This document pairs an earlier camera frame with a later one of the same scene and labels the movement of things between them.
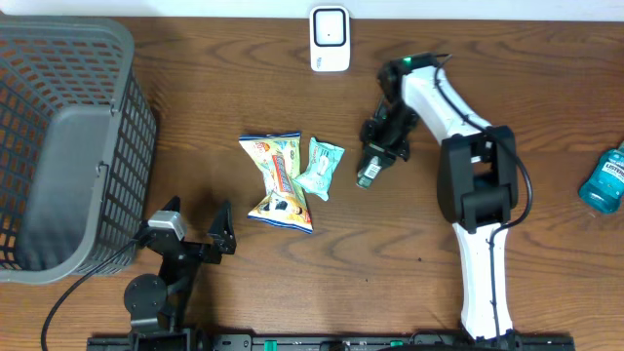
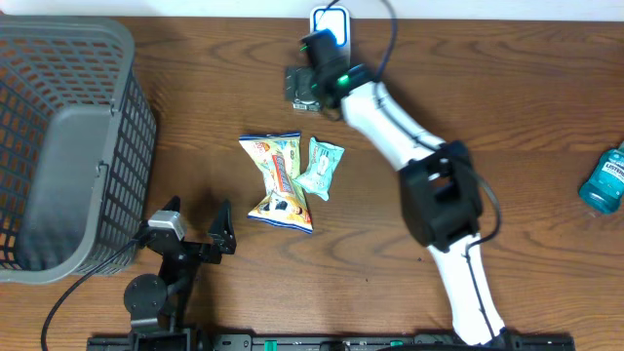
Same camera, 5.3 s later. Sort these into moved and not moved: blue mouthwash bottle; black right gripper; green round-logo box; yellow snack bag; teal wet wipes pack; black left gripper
Moved: green round-logo box; black right gripper
Not moved: blue mouthwash bottle; yellow snack bag; teal wet wipes pack; black left gripper
